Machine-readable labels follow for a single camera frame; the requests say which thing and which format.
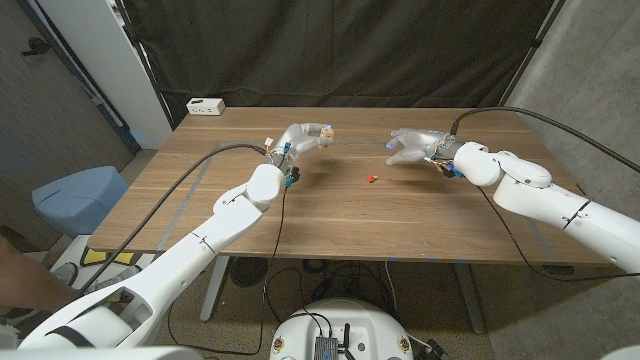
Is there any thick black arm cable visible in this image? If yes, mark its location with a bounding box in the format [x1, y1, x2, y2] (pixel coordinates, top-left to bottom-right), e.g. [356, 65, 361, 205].
[449, 106, 640, 175]
[77, 142, 269, 296]

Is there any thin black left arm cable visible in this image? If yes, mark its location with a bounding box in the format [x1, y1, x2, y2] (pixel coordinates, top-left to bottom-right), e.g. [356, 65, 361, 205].
[166, 185, 290, 357]

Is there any grey electronics box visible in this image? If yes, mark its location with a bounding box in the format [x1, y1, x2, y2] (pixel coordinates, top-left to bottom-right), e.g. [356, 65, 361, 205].
[313, 335, 340, 360]

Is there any yellow black floor object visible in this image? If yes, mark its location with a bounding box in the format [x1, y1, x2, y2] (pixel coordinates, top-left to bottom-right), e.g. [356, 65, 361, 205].
[82, 248, 136, 266]

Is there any black floor device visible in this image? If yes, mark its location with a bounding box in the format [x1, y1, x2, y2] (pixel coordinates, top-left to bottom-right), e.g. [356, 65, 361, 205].
[424, 338, 450, 360]

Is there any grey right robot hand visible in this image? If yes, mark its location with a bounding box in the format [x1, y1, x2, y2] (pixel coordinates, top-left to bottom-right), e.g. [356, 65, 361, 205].
[384, 127, 465, 167]

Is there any black floor cable bundle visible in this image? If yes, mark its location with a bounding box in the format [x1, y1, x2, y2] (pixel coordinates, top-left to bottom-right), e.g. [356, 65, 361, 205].
[264, 258, 401, 326]

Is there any white power strip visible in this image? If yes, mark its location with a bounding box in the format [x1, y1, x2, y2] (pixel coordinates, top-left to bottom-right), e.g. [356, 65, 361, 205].
[185, 97, 226, 117]

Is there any white table leg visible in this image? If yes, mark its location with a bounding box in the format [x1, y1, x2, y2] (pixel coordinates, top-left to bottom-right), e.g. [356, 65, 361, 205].
[199, 259, 231, 323]

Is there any grey table leg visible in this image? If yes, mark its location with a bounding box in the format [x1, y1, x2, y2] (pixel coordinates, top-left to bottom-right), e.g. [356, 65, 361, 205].
[452, 263, 487, 335]

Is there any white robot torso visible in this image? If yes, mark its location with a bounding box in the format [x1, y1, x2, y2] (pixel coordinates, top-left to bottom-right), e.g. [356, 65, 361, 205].
[269, 298, 415, 360]

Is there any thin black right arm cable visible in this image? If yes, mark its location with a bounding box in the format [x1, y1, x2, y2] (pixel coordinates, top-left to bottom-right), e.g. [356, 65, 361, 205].
[474, 184, 640, 283]

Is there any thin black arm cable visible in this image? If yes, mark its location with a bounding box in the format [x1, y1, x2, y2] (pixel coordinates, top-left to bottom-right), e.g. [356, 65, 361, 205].
[474, 184, 640, 283]
[166, 185, 290, 357]

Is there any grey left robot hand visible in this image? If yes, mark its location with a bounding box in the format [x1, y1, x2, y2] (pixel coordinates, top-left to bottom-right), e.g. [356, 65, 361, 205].
[267, 122, 335, 175]

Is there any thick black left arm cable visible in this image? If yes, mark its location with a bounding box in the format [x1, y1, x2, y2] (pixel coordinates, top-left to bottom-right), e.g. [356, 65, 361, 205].
[77, 142, 269, 296]

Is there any round black floor fan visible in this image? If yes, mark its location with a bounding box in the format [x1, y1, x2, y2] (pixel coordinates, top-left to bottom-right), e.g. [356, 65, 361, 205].
[228, 256, 270, 289]

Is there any person's bare leg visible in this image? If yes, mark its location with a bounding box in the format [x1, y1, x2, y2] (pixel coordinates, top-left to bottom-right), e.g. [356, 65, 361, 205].
[0, 234, 84, 314]

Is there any grey black sneaker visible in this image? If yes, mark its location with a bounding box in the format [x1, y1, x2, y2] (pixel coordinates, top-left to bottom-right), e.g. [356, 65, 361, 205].
[87, 264, 144, 297]
[52, 262, 79, 287]

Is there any black backdrop curtain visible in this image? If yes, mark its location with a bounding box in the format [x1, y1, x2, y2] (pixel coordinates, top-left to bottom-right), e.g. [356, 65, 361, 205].
[122, 0, 569, 124]

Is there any black door handle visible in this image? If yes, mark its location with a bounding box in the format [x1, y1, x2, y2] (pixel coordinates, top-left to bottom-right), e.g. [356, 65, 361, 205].
[20, 37, 51, 56]

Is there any blue padded stool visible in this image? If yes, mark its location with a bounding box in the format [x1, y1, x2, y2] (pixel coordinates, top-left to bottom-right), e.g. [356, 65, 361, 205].
[31, 165, 130, 239]

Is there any white cabinet panel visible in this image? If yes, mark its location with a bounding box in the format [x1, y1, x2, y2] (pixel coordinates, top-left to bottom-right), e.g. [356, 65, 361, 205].
[37, 0, 174, 150]

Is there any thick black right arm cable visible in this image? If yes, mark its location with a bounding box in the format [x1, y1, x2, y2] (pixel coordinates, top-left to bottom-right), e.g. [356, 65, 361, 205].
[449, 106, 640, 175]

